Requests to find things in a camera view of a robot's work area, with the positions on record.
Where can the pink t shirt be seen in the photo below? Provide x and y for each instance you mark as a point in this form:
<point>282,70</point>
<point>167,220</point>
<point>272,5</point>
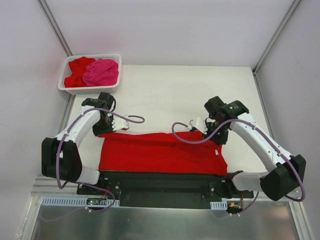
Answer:
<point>102,72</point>

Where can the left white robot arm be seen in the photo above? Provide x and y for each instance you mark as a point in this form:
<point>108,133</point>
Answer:
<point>60,156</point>

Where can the right aluminium frame post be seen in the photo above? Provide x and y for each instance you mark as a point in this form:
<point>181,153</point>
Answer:
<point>276,35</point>

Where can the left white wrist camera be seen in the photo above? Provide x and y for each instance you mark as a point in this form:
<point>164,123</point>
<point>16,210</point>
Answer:
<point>119,124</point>

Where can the left white cable duct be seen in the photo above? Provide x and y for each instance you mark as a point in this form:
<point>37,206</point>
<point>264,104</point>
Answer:
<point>63,201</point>

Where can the left aluminium frame post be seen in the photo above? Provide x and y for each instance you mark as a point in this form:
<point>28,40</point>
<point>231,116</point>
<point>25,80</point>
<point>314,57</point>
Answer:
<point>54,26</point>

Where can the right white cable duct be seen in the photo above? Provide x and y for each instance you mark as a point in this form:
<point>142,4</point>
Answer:
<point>219,205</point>

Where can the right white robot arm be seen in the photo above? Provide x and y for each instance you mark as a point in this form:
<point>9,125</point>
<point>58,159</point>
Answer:
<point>284,172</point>

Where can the white cable duct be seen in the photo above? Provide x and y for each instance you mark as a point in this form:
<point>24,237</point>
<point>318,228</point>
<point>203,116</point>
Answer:
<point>219,205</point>
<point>63,201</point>

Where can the aluminium frame post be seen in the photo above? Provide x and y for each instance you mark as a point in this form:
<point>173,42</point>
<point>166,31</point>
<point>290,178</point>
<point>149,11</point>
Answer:
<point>54,26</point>
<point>276,35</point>

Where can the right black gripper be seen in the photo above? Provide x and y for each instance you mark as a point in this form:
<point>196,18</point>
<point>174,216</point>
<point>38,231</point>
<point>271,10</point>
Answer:
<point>215,136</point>

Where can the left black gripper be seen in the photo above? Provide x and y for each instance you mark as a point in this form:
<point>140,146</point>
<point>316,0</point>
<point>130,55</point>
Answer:
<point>102,128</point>

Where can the red t shirt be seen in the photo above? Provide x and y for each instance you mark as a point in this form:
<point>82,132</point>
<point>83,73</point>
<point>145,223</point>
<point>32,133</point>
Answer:
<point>160,153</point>
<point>78,68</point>

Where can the white plastic basket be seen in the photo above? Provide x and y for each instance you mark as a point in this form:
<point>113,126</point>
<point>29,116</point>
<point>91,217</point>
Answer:
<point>66,72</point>

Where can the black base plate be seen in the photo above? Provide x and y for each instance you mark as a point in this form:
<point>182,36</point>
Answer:
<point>165,190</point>

